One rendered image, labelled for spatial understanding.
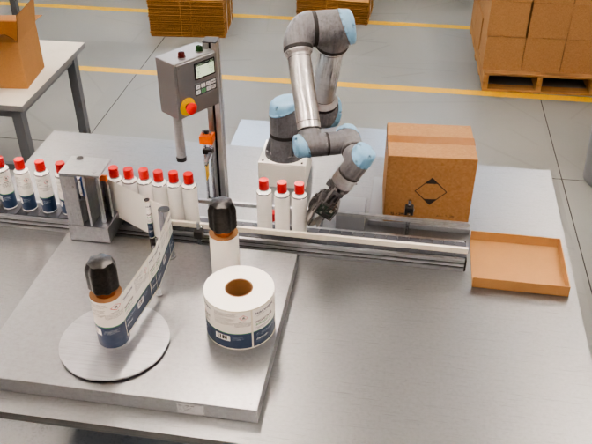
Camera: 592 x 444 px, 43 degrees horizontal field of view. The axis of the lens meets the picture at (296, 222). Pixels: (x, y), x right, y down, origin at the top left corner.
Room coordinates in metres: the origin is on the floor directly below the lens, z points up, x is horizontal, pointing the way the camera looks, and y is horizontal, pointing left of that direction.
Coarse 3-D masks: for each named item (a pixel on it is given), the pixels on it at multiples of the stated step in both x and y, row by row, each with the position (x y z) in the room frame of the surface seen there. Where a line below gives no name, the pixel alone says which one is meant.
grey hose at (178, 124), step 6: (174, 120) 2.23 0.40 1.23; (180, 120) 2.23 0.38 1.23; (174, 126) 2.23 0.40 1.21; (180, 126) 2.23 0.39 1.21; (174, 132) 2.23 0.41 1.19; (180, 132) 2.23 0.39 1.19; (174, 138) 2.23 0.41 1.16; (180, 138) 2.23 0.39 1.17; (180, 144) 2.23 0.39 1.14; (180, 150) 2.22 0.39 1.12; (180, 156) 2.22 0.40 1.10; (186, 156) 2.24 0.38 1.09
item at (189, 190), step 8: (184, 176) 2.12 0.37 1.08; (192, 176) 2.13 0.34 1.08; (184, 184) 2.12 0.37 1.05; (192, 184) 2.12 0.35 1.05; (184, 192) 2.11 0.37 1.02; (192, 192) 2.11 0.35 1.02; (184, 200) 2.12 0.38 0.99; (192, 200) 2.11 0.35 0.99; (184, 208) 2.12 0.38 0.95; (192, 208) 2.11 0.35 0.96; (192, 216) 2.11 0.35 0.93
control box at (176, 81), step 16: (192, 48) 2.25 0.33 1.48; (160, 64) 2.17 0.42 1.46; (176, 64) 2.13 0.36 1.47; (192, 64) 2.17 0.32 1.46; (160, 80) 2.18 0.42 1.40; (176, 80) 2.13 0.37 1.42; (192, 80) 2.17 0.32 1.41; (160, 96) 2.18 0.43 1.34; (176, 96) 2.13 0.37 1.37; (192, 96) 2.16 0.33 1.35; (208, 96) 2.21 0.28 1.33; (176, 112) 2.13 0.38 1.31
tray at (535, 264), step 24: (480, 240) 2.09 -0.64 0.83; (504, 240) 2.09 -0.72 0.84; (528, 240) 2.07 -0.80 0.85; (552, 240) 2.06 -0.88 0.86; (480, 264) 1.96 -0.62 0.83; (504, 264) 1.96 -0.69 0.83; (528, 264) 1.96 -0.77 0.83; (552, 264) 1.96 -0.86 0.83; (504, 288) 1.84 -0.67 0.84; (528, 288) 1.82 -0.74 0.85; (552, 288) 1.81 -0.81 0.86
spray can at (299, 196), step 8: (296, 184) 2.07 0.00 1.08; (296, 192) 2.06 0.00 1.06; (304, 192) 2.08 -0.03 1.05; (296, 200) 2.05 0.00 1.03; (304, 200) 2.06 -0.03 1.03; (296, 208) 2.05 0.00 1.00; (304, 208) 2.06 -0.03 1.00; (296, 216) 2.05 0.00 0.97; (304, 216) 2.06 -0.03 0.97; (296, 224) 2.05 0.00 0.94; (304, 224) 2.06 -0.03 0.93
